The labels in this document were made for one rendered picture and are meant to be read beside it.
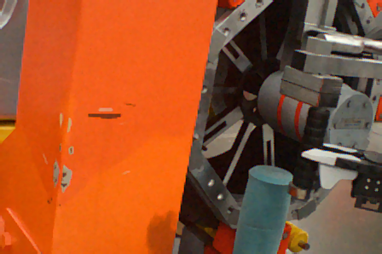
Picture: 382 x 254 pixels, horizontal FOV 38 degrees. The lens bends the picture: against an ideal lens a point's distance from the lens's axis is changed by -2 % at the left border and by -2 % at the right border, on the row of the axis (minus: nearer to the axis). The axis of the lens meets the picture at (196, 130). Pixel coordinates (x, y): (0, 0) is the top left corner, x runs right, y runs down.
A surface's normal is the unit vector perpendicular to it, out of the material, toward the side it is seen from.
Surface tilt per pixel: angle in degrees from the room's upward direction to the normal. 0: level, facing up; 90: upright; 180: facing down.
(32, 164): 90
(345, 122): 90
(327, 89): 90
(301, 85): 90
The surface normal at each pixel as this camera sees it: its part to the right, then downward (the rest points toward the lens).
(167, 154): 0.56, 0.30
